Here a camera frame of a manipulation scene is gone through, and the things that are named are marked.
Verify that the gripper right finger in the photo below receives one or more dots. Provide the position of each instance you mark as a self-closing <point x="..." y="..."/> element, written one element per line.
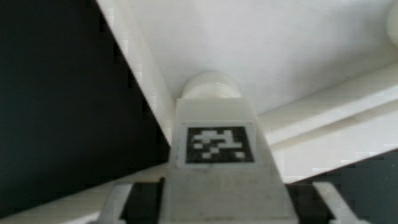
<point x="320" y="205"/>

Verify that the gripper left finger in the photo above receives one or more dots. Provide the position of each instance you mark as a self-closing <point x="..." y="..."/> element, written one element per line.
<point x="133" y="202"/>

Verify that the white square tabletop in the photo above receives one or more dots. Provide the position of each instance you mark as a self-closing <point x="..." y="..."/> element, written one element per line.
<point x="302" y="50"/>

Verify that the white U-shaped obstacle fence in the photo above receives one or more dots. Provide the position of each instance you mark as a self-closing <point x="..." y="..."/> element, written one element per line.
<point x="329" y="131"/>

